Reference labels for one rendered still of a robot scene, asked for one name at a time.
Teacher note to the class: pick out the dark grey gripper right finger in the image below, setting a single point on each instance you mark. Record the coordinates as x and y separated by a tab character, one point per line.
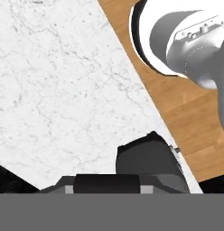
123	184

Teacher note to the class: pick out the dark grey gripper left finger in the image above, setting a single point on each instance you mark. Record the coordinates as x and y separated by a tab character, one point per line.
89	184

